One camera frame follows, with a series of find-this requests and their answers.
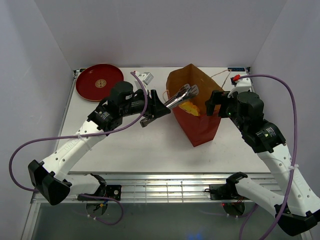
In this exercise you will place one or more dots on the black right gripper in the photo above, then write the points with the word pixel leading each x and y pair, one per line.
pixel 215 99

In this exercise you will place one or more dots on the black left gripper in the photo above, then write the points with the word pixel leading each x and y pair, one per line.
pixel 155 107

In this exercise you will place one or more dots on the stainless steel tongs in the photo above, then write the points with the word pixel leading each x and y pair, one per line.
pixel 186 92

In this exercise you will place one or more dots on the white round bread roll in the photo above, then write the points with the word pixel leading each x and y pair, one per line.
pixel 190 108

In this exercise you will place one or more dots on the red and brown paper bag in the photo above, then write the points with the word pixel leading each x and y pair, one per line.
pixel 202 129

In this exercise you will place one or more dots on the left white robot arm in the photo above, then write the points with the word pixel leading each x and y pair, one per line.
pixel 50 176

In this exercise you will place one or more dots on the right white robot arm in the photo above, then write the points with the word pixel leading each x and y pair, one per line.
pixel 245 110

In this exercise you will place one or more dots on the blue label sticker right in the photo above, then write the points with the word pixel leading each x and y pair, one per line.
pixel 236 69

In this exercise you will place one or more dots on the blue label sticker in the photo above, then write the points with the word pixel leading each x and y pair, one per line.
pixel 82 70
pixel 236 69

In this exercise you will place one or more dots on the red round plate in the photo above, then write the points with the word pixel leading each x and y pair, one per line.
pixel 95 82

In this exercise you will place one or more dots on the blue label sticker left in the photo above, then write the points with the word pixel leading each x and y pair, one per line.
pixel 82 70

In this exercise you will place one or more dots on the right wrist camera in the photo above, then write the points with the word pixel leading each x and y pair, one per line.
pixel 240 85

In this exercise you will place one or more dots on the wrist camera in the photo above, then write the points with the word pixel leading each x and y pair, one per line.
pixel 145 77
pixel 240 85

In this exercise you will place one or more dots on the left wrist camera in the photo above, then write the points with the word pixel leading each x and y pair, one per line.
pixel 145 77

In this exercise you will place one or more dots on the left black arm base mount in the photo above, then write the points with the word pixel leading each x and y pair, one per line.
pixel 110 192

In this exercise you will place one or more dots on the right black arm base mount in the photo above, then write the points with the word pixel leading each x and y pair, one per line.
pixel 222 192

